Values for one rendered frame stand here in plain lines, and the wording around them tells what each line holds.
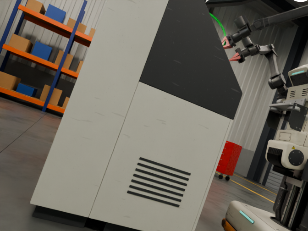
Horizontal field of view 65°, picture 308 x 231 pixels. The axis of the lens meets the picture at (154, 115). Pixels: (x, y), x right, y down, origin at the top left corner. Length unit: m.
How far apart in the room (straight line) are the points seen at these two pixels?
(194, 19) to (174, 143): 0.66
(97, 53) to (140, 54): 0.21
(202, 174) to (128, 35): 0.83
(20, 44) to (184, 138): 6.01
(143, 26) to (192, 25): 0.27
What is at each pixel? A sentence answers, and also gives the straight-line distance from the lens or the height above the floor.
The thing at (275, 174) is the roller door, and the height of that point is 0.48.
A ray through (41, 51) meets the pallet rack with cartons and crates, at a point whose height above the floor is 1.40.
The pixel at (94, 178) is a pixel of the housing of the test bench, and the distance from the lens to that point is 1.27.
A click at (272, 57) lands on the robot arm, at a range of 2.31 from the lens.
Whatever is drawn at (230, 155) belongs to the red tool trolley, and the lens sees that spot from 5.70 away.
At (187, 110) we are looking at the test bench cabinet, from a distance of 1.31.
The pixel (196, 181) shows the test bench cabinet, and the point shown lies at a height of 0.40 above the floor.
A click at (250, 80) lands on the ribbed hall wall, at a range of 10.48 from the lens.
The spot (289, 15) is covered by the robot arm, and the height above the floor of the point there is 1.48.
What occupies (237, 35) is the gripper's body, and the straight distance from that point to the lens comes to 1.66.
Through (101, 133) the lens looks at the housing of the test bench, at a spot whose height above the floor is 0.48.
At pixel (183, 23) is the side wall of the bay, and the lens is 1.37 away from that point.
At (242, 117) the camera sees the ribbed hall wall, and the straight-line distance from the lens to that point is 10.32.
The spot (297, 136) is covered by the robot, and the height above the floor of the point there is 0.85.
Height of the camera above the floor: 0.60
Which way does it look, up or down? 2 degrees up
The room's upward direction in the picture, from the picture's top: 20 degrees clockwise
